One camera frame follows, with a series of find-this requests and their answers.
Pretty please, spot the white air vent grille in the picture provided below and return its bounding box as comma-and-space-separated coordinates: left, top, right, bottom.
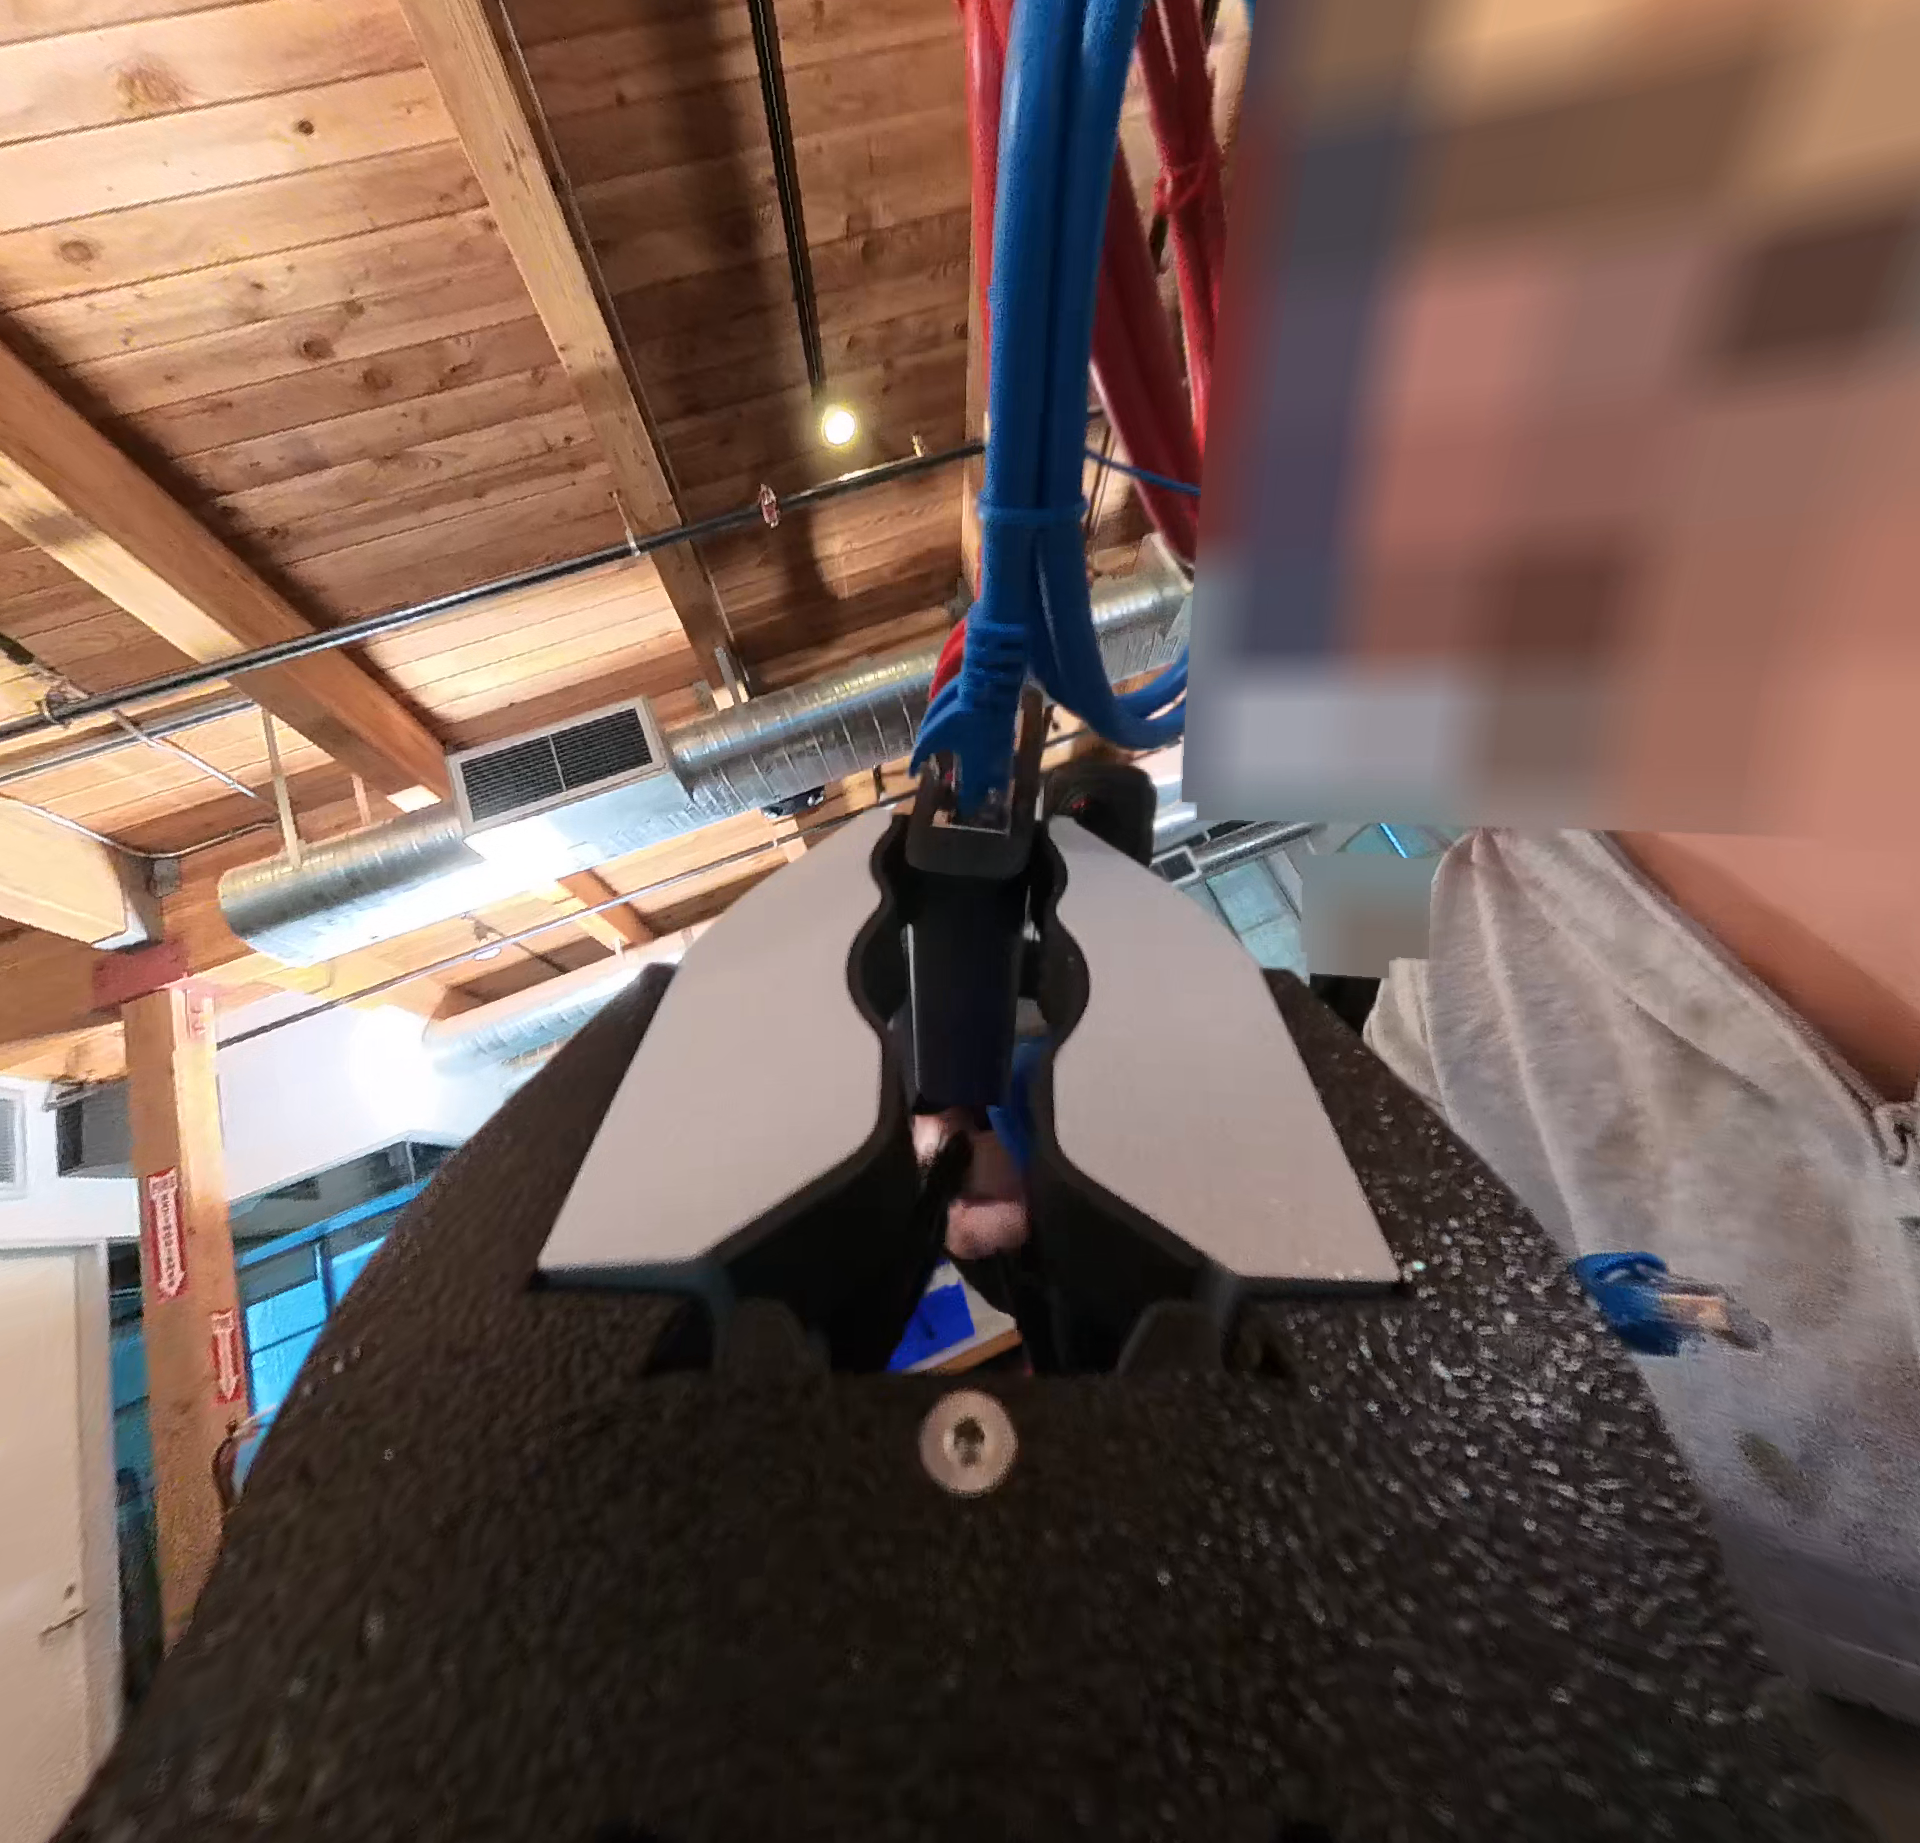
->
448, 693, 670, 830

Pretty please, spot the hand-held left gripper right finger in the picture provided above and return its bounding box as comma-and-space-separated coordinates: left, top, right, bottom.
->
1024, 817, 1409, 1377

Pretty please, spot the wooden post with red signs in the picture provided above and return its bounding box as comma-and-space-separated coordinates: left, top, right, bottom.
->
93, 942, 250, 1635

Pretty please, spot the silver ventilation duct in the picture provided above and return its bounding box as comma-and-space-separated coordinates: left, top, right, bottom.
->
216, 568, 1203, 965

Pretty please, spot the black lighting track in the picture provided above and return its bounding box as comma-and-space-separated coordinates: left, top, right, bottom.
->
735, 0, 827, 389

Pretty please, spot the blue network cable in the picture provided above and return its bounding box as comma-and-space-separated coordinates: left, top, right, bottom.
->
907, 0, 1774, 1357

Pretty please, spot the black ceiling pipe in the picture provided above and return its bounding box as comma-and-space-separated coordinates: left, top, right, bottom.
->
0, 438, 993, 740

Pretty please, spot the white door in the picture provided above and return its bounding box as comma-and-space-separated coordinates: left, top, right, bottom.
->
0, 1243, 122, 1843

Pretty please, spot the person's grey shirt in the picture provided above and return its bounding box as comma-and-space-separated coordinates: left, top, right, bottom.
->
1365, 827, 1920, 1724

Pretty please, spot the red network cable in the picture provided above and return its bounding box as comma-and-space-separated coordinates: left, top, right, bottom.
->
921, 0, 1248, 740

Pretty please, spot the small network switch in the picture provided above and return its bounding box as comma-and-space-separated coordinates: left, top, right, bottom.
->
901, 769, 1039, 1115

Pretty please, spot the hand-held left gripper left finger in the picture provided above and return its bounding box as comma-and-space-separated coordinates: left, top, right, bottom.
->
538, 817, 946, 1372

